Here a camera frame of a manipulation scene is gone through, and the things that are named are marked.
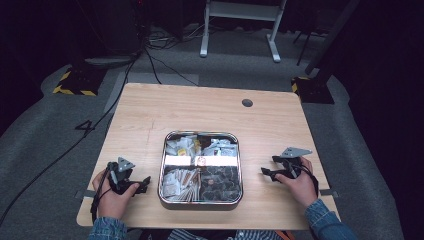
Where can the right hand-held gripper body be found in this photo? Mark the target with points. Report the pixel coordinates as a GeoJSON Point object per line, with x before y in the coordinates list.
{"type": "Point", "coordinates": [290, 165]}

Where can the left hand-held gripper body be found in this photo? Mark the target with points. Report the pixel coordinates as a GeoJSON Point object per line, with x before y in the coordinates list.
{"type": "Point", "coordinates": [121, 180]}

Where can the pile of white grey packets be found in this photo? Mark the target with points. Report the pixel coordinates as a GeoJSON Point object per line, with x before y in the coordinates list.
{"type": "Point", "coordinates": [221, 148]}

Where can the square metal divided tray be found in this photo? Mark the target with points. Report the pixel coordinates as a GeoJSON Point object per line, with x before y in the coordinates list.
{"type": "Point", "coordinates": [200, 204]}

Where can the person's right hand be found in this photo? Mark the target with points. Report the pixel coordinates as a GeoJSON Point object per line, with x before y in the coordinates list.
{"type": "Point", "coordinates": [301, 188]}

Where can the person's left hand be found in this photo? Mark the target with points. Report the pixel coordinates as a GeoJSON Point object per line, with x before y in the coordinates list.
{"type": "Point", "coordinates": [111, 205]}

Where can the pile of brown stick packets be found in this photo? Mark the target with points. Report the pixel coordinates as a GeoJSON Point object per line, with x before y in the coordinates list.
{"type": "Point", "coordinates": [181, 183]}

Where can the grey tape strip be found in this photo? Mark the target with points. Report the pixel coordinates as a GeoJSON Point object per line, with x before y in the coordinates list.
{"type": "Point", "coordinates": [87, 194]}
{"type": "Point", "coordinates": [329, 192]}

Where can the pile of white yellow packets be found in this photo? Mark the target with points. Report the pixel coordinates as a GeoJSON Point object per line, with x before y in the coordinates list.
{"type": "Point", "coordinates": [181, 146]}

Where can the pile of dark packets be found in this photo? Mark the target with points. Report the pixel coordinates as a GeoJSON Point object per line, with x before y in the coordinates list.
{"type": "Point", "coordinates": [220, 183]}

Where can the person's striped shirt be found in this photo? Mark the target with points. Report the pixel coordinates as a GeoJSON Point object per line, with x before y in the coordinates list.
{"type": "Point", "coordinates": [200, 235]}

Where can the black yellow striped base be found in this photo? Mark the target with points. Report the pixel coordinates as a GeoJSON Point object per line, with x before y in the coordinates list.
{"type": "Point", "coordinates": [78, 81]}
{"type": "Point", "coordinates": [313, 91]}

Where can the grey floor mat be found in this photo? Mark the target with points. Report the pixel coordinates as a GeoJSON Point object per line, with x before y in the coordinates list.
{"type": "Point", "coordinates": [140, 80]}

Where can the black stand legs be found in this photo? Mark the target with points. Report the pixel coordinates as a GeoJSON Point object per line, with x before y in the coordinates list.
{"type": "Point", "coordinates": [305, 43]}

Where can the black slanted pole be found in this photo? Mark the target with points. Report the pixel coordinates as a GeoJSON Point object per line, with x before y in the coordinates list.
{"type": "Point", "coordinates": [328, 36]}

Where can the white metal stand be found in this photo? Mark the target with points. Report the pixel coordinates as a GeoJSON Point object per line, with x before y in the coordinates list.
{"type": "Point", "coordinates": [245, 11]}

